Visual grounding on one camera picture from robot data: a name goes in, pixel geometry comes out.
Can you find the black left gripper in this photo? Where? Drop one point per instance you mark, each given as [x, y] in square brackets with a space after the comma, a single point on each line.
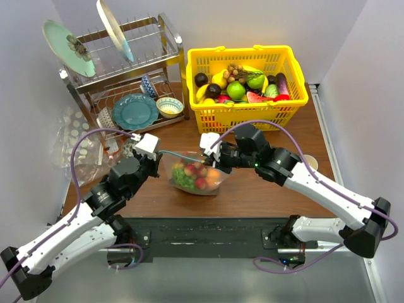
[153, 163]

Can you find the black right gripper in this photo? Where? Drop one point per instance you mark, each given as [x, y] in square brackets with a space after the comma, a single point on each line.
[220, 163]

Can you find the red yellow apple toy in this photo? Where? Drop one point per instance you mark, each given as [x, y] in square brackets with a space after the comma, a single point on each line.
[213, 179]

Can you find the clear zip bag blue seal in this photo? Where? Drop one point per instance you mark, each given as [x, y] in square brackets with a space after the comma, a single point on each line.
[172, 159]

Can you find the green grape bunch toy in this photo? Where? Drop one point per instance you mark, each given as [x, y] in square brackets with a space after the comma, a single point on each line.
[181, 179]

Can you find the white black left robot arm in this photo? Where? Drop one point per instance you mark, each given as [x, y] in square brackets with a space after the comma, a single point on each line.
[94, 224]

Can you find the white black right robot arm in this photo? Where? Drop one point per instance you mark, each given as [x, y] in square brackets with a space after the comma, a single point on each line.
[359, 223]

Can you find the polka dot plastic bag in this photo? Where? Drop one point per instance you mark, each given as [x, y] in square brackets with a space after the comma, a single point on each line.
[90, 157]

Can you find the black white floral bowl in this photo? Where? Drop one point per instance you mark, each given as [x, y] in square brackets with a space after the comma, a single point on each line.
[127, 148]

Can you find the teal scalloped plate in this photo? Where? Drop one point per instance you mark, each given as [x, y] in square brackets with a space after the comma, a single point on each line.
[135, 111]

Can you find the yellow blue patterned bowl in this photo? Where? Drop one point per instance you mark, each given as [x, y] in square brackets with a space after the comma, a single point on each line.
[169, 107]

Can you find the yellow banana toy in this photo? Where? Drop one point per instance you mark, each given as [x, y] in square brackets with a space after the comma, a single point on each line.
[201, 94]

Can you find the dark avocado toy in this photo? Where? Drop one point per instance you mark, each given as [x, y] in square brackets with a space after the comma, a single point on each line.
[201, 79]
[213, 90]

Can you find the yellow plastic basket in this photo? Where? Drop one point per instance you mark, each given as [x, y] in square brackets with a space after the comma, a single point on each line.
[270, 59]

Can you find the green apple toy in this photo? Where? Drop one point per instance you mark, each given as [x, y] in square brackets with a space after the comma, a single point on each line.
[235, 90]
[255, 79]

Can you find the watermelon slice toy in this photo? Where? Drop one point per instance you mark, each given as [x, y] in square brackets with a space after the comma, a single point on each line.
[254, 98]

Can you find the blue zigzag bowl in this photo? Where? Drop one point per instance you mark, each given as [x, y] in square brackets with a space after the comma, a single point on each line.
[148, 87]

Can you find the yellow pear toy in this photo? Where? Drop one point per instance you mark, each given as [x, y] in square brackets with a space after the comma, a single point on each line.
[219, 79]

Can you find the steel two-tier dish rack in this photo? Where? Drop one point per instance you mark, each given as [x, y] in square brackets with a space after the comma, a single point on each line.
[158, 52]

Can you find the brown grape bunch toy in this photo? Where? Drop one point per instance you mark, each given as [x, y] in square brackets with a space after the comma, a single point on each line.
[235, 72]

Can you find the red pepper toy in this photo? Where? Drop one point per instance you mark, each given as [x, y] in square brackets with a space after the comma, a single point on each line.
[281, 97]

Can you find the cream ceramic mug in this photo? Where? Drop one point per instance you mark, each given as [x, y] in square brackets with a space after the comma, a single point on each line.
[311, 161]

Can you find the purple eggplant toy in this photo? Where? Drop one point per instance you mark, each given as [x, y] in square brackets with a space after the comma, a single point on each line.
[282, 86]

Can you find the mint green flower plate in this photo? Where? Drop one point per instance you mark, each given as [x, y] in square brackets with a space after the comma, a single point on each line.
[68, 48]

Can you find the beige blue-edged plate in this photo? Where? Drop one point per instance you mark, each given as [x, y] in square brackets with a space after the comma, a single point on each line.
[114, 31]

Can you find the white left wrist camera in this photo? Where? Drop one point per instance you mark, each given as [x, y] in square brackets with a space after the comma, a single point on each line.
[145, 145]

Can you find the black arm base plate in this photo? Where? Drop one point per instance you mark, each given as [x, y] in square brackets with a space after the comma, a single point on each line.
[195, 237]

